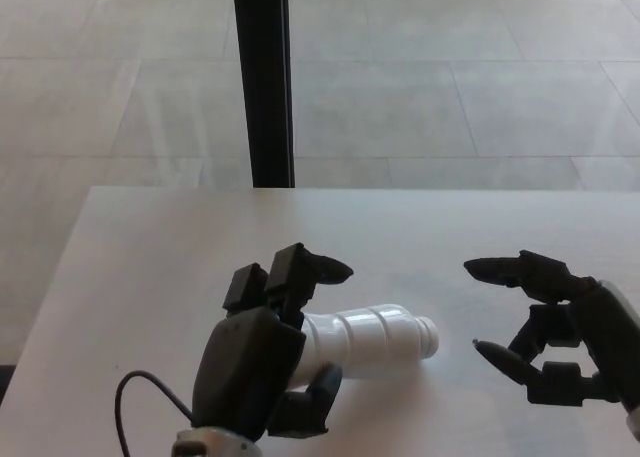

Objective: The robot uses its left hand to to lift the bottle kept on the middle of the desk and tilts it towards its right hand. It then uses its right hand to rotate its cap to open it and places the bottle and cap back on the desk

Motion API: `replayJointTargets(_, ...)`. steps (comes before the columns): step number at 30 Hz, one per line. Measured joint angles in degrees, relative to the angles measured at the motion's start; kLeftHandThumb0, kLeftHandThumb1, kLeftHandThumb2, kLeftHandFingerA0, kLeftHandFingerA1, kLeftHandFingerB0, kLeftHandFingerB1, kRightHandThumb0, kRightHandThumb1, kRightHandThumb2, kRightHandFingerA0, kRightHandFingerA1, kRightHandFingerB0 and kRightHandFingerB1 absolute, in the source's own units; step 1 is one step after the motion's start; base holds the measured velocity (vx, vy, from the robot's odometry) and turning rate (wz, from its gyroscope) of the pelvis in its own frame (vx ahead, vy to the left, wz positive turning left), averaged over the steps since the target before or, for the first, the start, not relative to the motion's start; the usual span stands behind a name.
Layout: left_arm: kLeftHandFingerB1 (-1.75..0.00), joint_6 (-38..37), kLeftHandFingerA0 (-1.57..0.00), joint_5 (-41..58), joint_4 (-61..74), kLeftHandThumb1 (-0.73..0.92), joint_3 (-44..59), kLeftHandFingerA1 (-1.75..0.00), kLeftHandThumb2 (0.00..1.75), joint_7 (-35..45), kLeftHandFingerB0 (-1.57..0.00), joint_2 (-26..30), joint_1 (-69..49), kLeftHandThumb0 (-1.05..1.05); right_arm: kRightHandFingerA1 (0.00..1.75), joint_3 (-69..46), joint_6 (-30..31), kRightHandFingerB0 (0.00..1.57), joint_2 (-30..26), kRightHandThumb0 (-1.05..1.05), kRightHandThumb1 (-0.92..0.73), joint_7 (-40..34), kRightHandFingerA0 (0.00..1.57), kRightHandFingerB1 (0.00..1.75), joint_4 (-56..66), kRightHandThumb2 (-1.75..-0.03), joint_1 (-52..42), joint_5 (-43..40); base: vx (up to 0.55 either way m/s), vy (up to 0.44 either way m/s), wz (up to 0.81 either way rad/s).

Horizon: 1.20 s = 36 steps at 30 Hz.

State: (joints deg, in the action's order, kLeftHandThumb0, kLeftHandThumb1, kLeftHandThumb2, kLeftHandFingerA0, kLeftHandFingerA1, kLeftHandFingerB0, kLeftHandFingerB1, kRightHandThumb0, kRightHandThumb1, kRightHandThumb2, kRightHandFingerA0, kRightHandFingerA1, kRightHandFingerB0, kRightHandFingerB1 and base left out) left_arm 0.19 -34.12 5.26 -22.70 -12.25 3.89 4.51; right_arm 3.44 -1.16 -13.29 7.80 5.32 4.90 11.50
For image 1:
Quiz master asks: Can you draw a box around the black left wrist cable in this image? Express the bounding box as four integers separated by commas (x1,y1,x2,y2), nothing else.
114,370,197,457

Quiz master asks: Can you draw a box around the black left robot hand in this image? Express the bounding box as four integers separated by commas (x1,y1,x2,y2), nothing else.
192,243,355,441

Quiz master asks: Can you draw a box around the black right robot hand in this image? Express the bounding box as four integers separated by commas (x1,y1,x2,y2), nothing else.
463,249,640,418

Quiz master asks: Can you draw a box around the black vertical window post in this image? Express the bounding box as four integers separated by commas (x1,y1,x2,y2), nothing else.
232,0,296,188

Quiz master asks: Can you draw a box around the white plastic bottle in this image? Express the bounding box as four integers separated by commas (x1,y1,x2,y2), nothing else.
287,302,441,393

